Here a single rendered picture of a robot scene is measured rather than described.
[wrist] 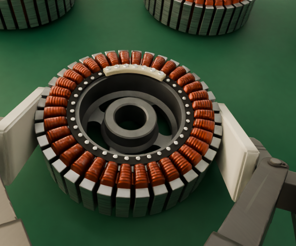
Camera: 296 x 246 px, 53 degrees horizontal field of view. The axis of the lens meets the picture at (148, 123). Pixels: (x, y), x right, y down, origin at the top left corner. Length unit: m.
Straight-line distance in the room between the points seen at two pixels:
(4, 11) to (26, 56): 0.04
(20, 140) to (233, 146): 0.11
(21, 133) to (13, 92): 0.08
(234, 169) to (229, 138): 0.02
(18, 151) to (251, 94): 0.18
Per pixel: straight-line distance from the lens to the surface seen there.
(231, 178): 0.16
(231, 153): 0.16
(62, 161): 0.16
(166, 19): 0.29
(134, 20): 0.31
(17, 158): 0.17
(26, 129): 0.17
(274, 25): 0.35
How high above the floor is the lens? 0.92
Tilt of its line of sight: 53 degrees down
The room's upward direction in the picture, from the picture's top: 9 degrees clockwise
